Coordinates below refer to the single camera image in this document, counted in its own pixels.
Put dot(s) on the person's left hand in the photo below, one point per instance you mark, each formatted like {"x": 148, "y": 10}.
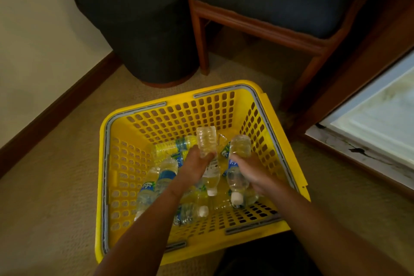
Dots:
{"x": 192, "y": 169}

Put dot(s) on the person's right hand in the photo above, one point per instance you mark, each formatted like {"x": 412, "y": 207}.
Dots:
{"x": 258, "y": 175}

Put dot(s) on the person's left fingers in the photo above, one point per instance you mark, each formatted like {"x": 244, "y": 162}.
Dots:
{"x": 210, "y": 156}

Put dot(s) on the person's right fingers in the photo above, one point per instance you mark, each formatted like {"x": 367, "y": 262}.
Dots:
{"x": 237, "y": 159}

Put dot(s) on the clear blue label water bottle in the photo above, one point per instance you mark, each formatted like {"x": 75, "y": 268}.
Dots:
{"x": 241, "y": 146}
{"x": 207, "y": 138}

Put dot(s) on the person's left forearm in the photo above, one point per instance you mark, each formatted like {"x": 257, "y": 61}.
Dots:
{"x": 145, "y": 233}

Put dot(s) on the person's right forearm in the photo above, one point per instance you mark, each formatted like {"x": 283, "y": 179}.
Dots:
{"x": 323, "y": 237}

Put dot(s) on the pile of plastic bottles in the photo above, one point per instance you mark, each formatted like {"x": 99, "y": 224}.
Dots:
{"x": 166, "y": 172}

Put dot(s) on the yellow plastic shopping basket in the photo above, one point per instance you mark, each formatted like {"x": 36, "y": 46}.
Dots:
{"x": 129, "y": 130}

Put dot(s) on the person's dark trousers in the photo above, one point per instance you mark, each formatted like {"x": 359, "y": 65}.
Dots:
{"x": 262, "y": 259}

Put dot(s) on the white mini fridge door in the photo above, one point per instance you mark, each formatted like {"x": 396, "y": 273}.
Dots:
{"x": 378, "y": 123}

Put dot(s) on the dark round fabric ottoman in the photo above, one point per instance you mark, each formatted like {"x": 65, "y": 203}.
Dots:
{"x": 139, "y": 20}

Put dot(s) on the brown wooden baseboard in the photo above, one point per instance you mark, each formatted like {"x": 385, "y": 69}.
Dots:
{"x": 58, "y": 110}

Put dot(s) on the brown wooden cabinet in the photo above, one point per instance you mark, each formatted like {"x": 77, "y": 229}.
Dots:
{"x": 372, "y": 55}

